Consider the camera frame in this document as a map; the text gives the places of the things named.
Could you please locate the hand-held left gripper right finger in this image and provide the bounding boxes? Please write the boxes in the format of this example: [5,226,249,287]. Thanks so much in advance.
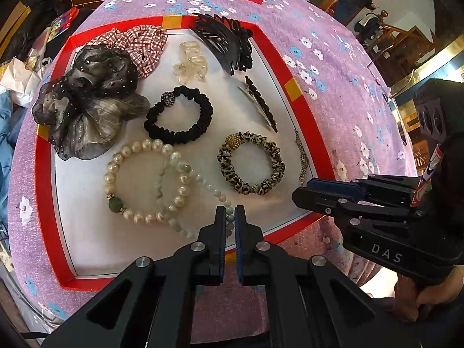
[234,205,423,348]

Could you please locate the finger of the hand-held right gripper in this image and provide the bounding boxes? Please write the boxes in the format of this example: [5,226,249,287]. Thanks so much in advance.
[293,186,426,225]
[308,175,424,205]

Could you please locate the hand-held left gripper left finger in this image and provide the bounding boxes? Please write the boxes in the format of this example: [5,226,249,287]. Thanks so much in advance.
[41,205,228,348]

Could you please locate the leopard print scrunchie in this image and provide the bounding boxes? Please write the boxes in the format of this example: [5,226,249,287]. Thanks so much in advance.
[217,131,286,196]

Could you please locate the pale jade bead bracelet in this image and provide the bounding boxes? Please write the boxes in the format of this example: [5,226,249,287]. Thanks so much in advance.
[156,152,236,240]

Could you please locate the red tray box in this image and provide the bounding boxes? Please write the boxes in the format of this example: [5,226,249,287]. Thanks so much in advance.
[34,15,339,291]

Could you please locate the dark beaded barrette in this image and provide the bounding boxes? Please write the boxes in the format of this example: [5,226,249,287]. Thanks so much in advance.
[238,75,279,133]

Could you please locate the white pearl bracelet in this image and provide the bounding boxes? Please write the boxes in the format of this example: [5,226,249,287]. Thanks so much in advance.
[104,138,191,227]

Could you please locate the black scrunchie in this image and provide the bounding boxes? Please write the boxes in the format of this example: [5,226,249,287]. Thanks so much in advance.
[144,85,214,146]

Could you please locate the clear hair claw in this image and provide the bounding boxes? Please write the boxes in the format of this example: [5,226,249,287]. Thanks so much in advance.
[173,41,209,84]

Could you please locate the grey organza scrunchie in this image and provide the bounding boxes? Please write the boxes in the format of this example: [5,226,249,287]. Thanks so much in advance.
[32,45,150,161]

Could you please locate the person's right hand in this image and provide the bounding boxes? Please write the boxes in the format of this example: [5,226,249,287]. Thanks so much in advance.
[391,266,464,323]

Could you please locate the purple floral tablecloth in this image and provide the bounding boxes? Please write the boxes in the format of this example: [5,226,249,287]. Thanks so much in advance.
[7,0,417,345]

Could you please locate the wooden stair railing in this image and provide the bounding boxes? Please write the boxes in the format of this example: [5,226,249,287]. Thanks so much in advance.
[366,11,436,77]

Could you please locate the black hair claw clip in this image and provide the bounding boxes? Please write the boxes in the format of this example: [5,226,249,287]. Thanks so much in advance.
[188,14,254,76]

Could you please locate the red plaid scrunchie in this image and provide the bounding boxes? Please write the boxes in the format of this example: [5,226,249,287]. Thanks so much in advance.
[85,25,168,78]

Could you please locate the blue cloth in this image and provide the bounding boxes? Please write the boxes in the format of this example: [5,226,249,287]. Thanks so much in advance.
[0,92,30,247]

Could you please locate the white plastic bag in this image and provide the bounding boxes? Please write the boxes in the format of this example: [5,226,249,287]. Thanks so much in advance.
[0,56,42,107]

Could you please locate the colourful red box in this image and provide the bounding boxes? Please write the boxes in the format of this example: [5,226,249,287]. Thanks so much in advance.
[49,7,78,40]

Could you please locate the rhinestone chain bracelet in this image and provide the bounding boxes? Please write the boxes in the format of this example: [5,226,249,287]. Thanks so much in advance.
[293,128,310,185]

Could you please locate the clothes on railing post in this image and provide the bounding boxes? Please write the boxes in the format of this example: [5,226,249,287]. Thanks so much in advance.
[355,12,385,40]

